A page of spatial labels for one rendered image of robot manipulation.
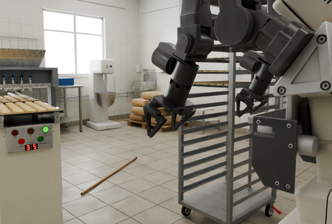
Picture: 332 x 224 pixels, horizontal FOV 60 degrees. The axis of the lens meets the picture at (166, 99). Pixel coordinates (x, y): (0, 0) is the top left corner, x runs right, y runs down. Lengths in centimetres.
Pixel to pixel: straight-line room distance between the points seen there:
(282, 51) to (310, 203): 35
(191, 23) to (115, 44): 631
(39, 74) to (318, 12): 225
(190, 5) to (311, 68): 30
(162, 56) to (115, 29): 628
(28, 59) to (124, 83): 468
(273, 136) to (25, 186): 152
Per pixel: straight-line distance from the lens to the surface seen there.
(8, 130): 179
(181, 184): 231
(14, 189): 191
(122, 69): 702
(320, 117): 70
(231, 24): 58
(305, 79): 54
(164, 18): 681
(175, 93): 69
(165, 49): 73
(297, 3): 70
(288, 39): 53
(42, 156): 188
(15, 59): 255
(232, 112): 187
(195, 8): 66
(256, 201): 245
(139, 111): 580
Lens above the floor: 115
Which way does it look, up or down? 6 degrees down
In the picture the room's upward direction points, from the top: straight up
